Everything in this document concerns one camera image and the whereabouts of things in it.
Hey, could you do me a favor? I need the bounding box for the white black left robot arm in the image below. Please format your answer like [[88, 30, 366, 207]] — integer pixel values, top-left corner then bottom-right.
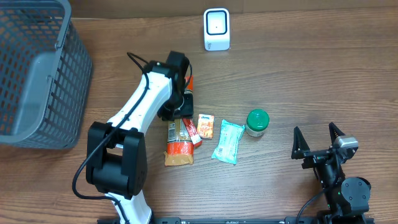
[[77, 51, 193, 223]]

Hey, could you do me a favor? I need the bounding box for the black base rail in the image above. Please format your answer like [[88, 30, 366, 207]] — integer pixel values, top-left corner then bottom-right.
[[96, 215, 376, 224]]

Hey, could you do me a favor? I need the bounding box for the white barcode scanner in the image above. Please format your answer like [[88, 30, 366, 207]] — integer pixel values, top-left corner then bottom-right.
[[203, 7, 231, 51]]

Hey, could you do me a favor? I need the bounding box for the teal snack pouch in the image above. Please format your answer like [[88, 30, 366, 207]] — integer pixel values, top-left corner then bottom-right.
[[211, 119, 245, 165]]

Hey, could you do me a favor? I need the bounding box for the grey plastic mesh basket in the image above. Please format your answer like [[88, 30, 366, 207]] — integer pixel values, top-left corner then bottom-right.
[[1, 1, 93, 149]]

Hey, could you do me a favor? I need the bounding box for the red snack package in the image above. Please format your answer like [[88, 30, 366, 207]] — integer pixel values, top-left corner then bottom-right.
[[164, 75, 195, 167]]

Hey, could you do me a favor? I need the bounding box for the orange tissue packet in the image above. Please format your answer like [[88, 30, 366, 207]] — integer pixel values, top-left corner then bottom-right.
[[197, 114, 215, 139]]

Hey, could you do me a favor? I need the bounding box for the green lidded jar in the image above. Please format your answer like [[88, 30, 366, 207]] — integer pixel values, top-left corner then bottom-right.
[[245, 109, 270, 137]]

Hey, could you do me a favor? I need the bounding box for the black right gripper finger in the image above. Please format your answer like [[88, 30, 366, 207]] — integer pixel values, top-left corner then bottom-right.
[[328, 122, 346, 146], [291, 126, 310, 159]]

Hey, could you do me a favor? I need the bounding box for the thin red snack stick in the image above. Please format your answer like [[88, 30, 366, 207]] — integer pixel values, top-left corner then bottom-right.
[[182, 118, 202, 147]]

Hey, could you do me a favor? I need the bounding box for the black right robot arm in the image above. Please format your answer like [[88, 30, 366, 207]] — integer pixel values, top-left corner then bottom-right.
[[291, 123, 374, 223]]

